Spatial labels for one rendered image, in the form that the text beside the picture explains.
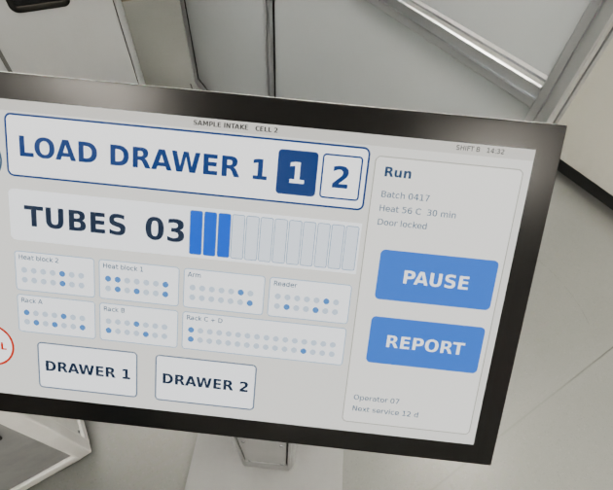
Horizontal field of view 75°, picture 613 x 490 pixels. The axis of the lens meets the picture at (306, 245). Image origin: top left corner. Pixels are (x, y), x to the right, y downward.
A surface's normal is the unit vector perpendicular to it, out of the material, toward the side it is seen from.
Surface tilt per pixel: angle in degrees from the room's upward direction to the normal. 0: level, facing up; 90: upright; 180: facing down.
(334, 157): 50
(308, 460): 5
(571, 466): 0
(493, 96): 90
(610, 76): 90
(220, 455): 5
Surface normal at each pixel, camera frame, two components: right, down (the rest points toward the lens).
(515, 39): -0.86, 0.38
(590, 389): 0.04, -0.61
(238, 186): -0.04, 0.21
